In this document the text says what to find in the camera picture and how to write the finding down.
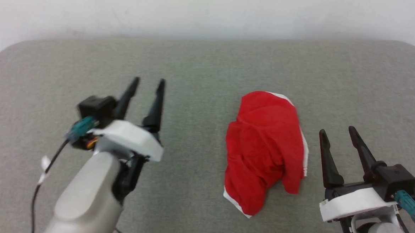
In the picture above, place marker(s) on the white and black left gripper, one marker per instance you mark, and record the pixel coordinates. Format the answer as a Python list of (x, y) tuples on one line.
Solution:
[(131, 137)]

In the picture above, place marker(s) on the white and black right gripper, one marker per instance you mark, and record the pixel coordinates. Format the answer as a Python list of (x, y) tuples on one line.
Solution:
[(355, 204)]

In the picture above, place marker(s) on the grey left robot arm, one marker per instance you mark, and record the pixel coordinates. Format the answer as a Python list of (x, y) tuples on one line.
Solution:
[(86, 195)]

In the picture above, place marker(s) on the red garment with white trim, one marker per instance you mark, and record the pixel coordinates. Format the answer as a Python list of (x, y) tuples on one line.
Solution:
[(262, 147)]

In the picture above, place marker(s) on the grey fabric sofa cushion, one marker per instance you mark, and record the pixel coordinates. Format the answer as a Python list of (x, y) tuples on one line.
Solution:
[(202, 70)]

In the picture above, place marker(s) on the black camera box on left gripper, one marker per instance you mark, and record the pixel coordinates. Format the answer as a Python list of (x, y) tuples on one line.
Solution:
[(97, 109)]

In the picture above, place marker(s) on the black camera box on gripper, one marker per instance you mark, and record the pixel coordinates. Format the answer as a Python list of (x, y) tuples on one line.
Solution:
[(397, 181), (97, 109)]

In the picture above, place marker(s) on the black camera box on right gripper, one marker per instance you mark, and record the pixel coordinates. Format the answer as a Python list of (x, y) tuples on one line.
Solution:
[(397, 181)]

